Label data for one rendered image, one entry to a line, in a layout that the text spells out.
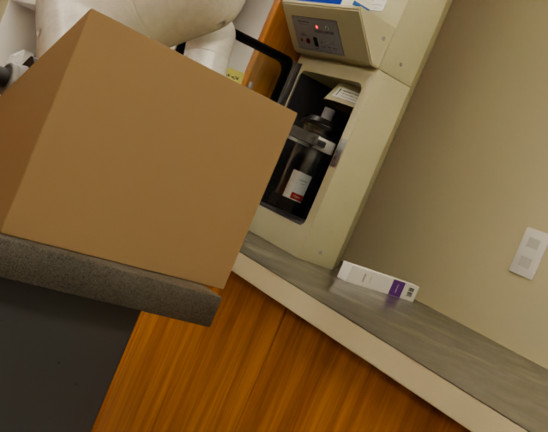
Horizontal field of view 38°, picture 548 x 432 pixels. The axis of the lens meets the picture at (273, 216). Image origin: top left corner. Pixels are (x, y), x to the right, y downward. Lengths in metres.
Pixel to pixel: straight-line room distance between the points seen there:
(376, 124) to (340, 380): 0.78
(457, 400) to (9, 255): 0.59
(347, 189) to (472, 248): 0.39
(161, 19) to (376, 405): 0.63
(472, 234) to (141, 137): 1.32
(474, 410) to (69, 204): 0.56
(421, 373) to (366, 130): 0.86
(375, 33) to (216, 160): 0.95
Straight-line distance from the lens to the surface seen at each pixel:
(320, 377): 1.31
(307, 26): 2.00
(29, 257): 0.85
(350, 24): 1.85
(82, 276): 0.88
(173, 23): 1.04
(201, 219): 0.97
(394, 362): 1.16
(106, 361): 1.01
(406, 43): 1.91
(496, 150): 2.12
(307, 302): 1.32
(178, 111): 0.91
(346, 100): 1.94
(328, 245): 1.88
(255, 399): 1.42
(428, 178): 2.24
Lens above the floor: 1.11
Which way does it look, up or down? 3 degrees down
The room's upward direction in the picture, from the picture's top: 23 degrees clockwise
